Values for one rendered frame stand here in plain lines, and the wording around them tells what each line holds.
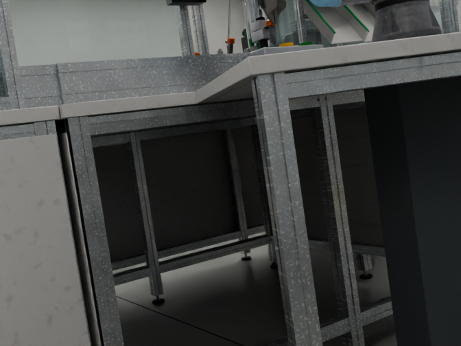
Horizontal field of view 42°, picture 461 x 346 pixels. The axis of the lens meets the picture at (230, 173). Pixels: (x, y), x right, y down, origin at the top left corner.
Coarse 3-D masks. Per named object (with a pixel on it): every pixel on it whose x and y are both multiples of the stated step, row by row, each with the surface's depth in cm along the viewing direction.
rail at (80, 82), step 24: (72, 72) 137; (96, 72) 140; (120, 72) 142; (144, 72) 146; (168, 72) 149; (192, 72) 153; (216, 72) 157; (72, 96) 137; (96, 96) 139; (120, 96) 142
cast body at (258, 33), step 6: (258, 18) 186; (264, 18) 186; (252, 24) 187; (258, 24) 185; (264, 24) 185; (252, 30) 188; (258, 30) 185; (264, 30) 184; (252, 36) 188; (258, 36) 186; (264, 36) 184; (252, 42) 189; (258, 42) 190
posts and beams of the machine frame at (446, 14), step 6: (444, 0) 318; (450, 0) 319; (444, 6) 318; (450, 6) 319; (444, 12) 320; (450, 12) 319; (444, 18) 320; (450, 18) 318; (444, 24) 320; (450, 24) 318; (444, 30) 321; (450, 30) 318
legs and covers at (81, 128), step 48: (336, 96) 171; (96, 144) 271; (336, 144) 169; (96, 192) 131; (144, 192) 283; (336, 192) 169; (96, 240) 131; (144, 240) 285; (336, 240) 170; (96, 288) 130; (336, 288) 173; (96, 336) 132; (336, 336) 168
